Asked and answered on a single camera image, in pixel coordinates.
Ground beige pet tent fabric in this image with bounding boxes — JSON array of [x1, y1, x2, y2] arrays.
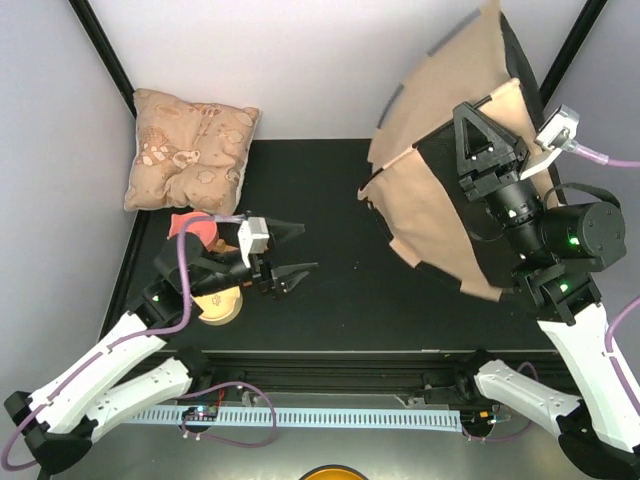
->
[[358, 1, 544, 302]]

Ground beige patterned pillow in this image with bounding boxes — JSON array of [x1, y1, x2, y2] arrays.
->
[[124, 89, 261, 215]]

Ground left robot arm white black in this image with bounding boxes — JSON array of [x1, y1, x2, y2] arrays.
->
[[1, 213, 317, 474]]

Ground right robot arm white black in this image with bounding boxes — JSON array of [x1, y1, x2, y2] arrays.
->
[[453, 103, 639, 479]]

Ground yellow pet bowl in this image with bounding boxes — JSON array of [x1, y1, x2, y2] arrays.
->
[[193, 287, 243, 326]]

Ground pink pet bowl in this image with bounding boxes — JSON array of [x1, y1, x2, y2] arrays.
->
[[167, 211, 219, 252]]

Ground wooden bowl stand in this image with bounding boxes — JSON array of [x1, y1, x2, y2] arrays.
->
[[209, 238, 240, 263]]

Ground small electronics board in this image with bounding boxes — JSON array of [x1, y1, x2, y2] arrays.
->
[[181, 405, 218, 422]]

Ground yellow round object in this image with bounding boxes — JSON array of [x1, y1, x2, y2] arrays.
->
[[300, 464, 367, 480]]

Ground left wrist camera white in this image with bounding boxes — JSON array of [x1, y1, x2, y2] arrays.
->
[[238, 216, 270, 268]]

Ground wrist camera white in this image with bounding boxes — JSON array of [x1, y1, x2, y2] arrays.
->
[[519, 105, 580, 180], [238, 216, 270, 268]]

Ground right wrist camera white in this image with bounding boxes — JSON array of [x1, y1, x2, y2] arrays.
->
[[519, 105, 580, 180]]

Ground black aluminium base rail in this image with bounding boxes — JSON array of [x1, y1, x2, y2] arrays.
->
[[124, 349, 576, 401]]

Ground right black frame post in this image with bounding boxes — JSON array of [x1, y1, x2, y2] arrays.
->
[[539, 0, 608, 106]]

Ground black frame post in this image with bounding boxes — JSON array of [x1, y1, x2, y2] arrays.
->
[[68, 0, 136, 118], [539, 0, 608, 106]]

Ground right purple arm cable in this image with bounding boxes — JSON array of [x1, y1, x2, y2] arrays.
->
[[572, 139, 640, 396]]

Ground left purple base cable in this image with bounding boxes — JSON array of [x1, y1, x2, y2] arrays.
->
[[180, 382, 280, 449]]

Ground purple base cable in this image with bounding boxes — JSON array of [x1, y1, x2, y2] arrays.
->
[[459, 362, 539, 445], [180, 382, 280, 449]]

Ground white slotted cable duct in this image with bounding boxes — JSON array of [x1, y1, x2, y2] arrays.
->
[[128, 405, 462, 433]]

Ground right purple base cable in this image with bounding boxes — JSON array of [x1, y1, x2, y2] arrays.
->
[[459, 362, 539, 445]]

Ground left black frame post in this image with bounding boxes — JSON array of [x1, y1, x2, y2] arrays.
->
[[68, 0, 136, 118]]

